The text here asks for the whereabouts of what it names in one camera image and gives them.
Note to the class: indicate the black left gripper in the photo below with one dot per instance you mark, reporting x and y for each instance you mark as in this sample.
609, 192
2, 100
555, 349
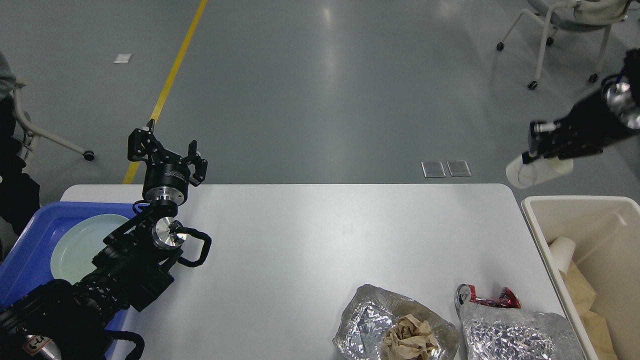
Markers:
165, 181

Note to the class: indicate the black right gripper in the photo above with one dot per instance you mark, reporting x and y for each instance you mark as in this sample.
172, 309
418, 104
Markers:
602, 119

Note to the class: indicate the white paper cup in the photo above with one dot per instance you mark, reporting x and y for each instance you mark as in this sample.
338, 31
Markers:
562, 250
523, 176

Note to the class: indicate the light green plate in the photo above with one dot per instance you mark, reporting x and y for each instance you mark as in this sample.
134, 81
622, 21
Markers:
72, 257

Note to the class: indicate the brown paper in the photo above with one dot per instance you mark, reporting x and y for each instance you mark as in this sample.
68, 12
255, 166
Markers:
410, 339

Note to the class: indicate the aluminium foil tray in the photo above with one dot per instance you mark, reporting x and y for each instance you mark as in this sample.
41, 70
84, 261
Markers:
373, 311

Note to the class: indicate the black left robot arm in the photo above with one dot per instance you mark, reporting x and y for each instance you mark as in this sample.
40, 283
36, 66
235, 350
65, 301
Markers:
153, 245

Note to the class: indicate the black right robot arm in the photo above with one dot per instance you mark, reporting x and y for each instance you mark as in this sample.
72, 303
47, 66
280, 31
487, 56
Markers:
627, 78

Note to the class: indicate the beige plastic bin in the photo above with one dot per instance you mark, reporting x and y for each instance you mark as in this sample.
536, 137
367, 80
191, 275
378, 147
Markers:
605, 231

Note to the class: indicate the clear plastic piece on floor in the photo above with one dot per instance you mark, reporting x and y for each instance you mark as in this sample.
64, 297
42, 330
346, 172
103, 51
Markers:
459, 168

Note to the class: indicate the white paper scrap on floor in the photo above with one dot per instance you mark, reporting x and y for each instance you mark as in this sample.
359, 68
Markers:
122, 58

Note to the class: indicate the white chair right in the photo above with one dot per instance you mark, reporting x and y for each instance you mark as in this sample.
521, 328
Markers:
575, 16

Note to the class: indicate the white chair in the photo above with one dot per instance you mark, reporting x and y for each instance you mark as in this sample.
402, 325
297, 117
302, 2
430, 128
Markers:
32, 133
575, 16

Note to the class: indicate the white chair left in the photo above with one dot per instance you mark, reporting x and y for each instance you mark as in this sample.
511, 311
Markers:
32, 133

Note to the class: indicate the person in dark clothes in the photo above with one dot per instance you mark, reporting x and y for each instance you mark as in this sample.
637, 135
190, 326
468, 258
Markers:
20, 194

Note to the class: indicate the crushed red can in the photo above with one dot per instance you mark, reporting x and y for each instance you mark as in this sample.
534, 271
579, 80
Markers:
467, 293

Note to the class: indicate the blue plastic tray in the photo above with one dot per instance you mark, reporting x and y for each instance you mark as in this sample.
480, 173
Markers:
30, 250

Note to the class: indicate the crumpled aluminium foil piece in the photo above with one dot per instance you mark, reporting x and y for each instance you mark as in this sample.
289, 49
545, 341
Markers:
517, 334

